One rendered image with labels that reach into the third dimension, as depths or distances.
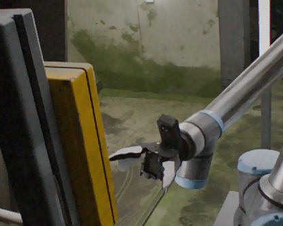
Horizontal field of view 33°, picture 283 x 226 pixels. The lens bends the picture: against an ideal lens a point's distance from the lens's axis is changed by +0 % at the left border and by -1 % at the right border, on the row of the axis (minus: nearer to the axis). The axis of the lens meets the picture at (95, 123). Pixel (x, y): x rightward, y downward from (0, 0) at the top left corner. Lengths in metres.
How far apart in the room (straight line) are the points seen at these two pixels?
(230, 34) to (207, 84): 0.46
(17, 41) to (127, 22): 3.40
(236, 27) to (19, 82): 3.14
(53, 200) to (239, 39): 3.11
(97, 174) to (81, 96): 0.12
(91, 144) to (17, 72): 0.15
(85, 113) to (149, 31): 3.27
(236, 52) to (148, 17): 0.74
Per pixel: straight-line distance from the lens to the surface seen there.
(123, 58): 4.06
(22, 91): 0.54
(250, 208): 1.43
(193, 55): 3.79
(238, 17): 3.59
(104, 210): 0.69
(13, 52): 0.53
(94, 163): 0.64
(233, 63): 3.72
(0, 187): 2.06
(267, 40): 2.69
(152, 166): 1.11
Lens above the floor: 1.76
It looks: 27 degrees down
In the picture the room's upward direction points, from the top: 11 degrees counter-clockwise
